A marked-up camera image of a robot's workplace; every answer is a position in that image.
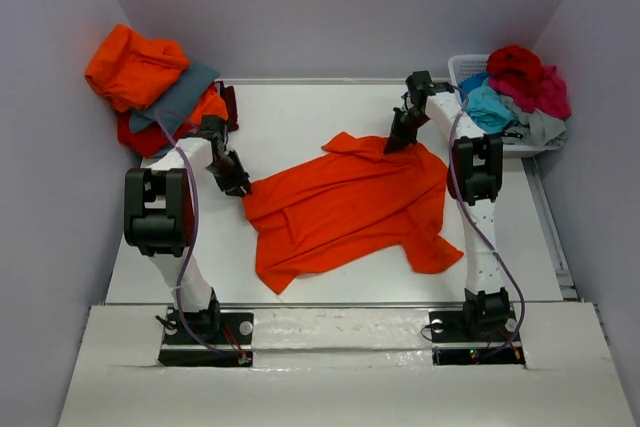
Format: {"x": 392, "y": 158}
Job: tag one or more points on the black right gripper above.
{"x": 399, "y": 138}

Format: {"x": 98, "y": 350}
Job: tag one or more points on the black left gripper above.
{"x": 239, "y": 178}

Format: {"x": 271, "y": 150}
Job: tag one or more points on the orange t shirt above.
{"x": 349, "y": 203}

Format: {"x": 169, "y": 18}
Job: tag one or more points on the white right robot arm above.
{"x": 474, "y": 180}

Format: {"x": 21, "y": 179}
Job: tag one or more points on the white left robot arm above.
{"x": 161, "y": 210}

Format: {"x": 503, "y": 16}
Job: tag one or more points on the dark maroon folded shirt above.
{"x": 228, "y": 95}

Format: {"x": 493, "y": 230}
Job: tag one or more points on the grey-blue folded shirt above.
{"x": 180, "y": 98}

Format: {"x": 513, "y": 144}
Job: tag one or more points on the teal shirt in basket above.
{"x": 485, "y": 106}

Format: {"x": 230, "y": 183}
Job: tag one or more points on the red folded shirt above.
{"x": 151, "y": 140}

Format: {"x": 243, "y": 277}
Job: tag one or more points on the red shirt in basket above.
{"x": 514, "y": 68}

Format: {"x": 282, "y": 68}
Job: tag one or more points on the grey shirt in basket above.
{"x": 536, "y": 129}

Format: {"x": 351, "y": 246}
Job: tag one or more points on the orange folded shirt on pile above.
{"x": 132, "y": 71}

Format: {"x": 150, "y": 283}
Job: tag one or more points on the magenta shirt in basket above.
{"x": 551, "y": 99}

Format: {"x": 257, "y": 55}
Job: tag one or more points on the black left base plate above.
{"x": 228, "y": 347}

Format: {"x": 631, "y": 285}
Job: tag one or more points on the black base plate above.
{"x": 452, "y": 344}
{"x": 228, "y": 347}

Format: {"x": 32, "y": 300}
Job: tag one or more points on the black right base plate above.
{"x": 452, "y": 344}

